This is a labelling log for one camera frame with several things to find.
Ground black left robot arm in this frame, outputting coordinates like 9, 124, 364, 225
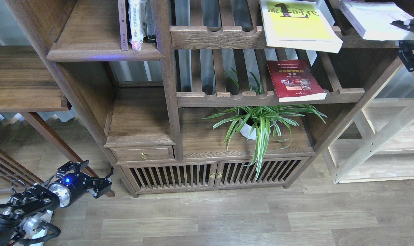
0, 160, 112, 246

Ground dark spine book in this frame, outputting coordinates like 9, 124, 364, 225
145, 0, 156, 44

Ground dark wooden bookshelf cabinet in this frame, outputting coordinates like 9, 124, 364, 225
5, 0, 397, 197

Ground light wooden shelf rack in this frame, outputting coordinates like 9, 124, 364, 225
323, 45, 414, 183

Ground red cover book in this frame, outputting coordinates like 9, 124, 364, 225
267, 59, 327, 103

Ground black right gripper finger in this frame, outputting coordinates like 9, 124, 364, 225
390, 14, 414, 34
398, 40, 414, 72

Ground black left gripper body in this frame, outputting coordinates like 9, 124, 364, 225
48, 173, 91, 207

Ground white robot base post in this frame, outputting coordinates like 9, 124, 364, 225
22, 210, 53, 239

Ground brown spine book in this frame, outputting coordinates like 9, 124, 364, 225
118, 0, 128, 50

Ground plastic wrapped white book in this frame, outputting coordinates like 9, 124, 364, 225
128, 0, 147, 51

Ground spider plant green leaves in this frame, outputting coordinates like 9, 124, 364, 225
201, 68, 328, 180

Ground white pale purple book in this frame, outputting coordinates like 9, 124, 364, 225
339, 0, 414, 41

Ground yellow cover book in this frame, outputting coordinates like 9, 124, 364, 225
260, 0, 343, 53

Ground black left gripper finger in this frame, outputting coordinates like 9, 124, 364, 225
56, 160, 89, 175
86, 173, 113, 199

